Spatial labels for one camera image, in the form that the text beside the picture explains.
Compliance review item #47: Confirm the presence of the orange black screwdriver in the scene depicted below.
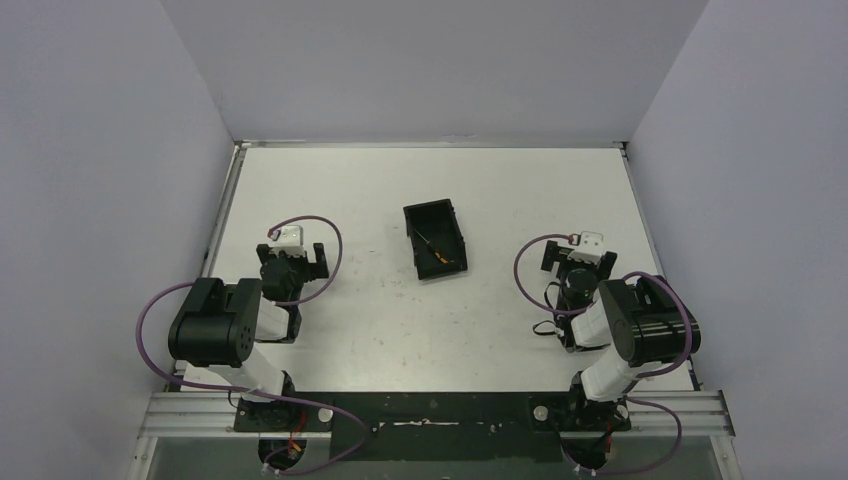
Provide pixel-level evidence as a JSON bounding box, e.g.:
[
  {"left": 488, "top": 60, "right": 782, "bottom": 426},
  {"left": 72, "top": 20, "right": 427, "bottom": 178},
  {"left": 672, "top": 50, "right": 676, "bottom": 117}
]
[{"left": 413, "top": 229, "right": 452, "bottom": 264}]

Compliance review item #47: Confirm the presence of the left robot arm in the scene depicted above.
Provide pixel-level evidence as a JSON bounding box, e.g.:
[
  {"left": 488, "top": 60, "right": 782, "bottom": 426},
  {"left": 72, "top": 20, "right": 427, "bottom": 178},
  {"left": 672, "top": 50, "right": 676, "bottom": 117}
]
[{"left": 168, "top": 242, "right": 330, "bottom": 432}]

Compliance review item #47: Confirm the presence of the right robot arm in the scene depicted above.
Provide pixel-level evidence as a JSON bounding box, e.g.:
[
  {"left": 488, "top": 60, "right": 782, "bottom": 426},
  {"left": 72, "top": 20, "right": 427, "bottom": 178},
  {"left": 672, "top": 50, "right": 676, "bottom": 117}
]
[{"left": 533, "top": 233, "right": 701, "bottom": 431}]

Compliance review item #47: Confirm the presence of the black plastic bin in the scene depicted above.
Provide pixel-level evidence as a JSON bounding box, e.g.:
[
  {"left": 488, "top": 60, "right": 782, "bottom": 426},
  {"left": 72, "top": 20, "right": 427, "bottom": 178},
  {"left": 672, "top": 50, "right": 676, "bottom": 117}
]
[{"left": 403, "top": 199, "right": 468, "bottom": 281}]

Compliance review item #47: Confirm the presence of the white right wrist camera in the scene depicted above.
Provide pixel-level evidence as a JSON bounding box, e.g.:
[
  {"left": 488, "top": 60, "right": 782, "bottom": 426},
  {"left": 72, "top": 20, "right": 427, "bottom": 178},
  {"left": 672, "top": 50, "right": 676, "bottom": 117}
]
[{"left": 567, "top": 231, "right": 605, "bottom": 265}]

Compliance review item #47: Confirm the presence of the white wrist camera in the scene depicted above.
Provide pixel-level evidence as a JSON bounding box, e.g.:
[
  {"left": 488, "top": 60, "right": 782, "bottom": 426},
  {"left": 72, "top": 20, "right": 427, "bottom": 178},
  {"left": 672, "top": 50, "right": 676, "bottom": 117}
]
[
  {"left": 269, "top": 225, "right": 306, "bottom": 258},
  {"left": 567, "top": 231, "right": 605, "bottom": 265}
]

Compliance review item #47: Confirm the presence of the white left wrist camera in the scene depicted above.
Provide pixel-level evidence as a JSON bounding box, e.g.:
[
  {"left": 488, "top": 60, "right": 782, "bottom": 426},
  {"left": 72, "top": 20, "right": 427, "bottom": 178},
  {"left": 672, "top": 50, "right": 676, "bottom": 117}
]
[{"left": 269, "top": 225, "right": 306, "bottom": 258}]

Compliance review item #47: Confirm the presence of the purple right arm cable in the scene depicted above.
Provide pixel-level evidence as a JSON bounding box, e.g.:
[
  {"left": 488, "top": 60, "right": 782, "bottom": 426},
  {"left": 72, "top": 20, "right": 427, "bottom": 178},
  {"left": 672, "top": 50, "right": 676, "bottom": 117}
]
[{"left": 513, "top": 233, "right": 695, "bottom": 477}]

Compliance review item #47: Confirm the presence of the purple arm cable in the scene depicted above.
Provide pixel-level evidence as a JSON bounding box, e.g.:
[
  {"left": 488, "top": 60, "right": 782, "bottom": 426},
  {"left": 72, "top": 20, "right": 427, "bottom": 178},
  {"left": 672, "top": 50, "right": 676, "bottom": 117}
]
[
  {"left": 513, "top": 233, "right": 695, "bottom": 477},
  {"left": 135, "top": 215, "right": 372, "bottom": 478}
]

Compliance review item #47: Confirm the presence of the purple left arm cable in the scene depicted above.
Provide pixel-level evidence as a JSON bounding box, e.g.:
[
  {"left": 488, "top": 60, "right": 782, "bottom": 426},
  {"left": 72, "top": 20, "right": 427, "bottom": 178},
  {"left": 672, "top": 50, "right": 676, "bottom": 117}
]
[{"left": 135, "top": 215, "right": 372, "bottom": 478}]

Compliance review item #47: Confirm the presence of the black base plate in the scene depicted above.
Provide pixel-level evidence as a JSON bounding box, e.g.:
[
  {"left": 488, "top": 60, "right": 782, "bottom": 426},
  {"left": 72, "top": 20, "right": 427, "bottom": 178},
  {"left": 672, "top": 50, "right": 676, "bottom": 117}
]
[{"left": 233, "top": 391, "right": 631, "bottom": 468}]

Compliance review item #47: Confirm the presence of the aluminium front rail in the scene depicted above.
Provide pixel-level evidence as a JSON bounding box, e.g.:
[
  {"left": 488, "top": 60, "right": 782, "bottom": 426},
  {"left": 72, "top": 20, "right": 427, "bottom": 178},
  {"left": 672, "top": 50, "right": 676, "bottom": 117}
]
[{"left": 140, "top": 391, "right": 735, "bottom": 438}]

